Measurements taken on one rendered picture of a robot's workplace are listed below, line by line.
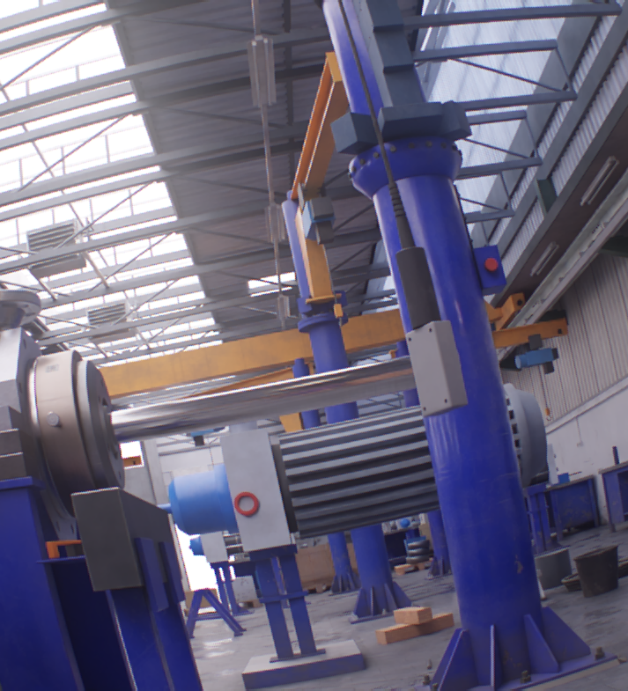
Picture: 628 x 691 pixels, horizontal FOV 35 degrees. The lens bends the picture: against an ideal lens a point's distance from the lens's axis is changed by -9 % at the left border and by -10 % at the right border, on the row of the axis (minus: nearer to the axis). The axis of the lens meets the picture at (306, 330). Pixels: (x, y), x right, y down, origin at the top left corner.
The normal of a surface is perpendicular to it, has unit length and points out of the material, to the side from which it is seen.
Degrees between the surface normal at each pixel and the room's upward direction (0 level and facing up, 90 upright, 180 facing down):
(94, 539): 90
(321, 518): 53
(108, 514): 90
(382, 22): 90
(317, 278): 110
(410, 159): 129
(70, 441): 102
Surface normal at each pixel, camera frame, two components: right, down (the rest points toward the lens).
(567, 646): -0.37, -0.12
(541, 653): -0.91, 0.10
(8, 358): -0.12, -0.83
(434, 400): -0.80, 0.04
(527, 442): 0.04, 0.00
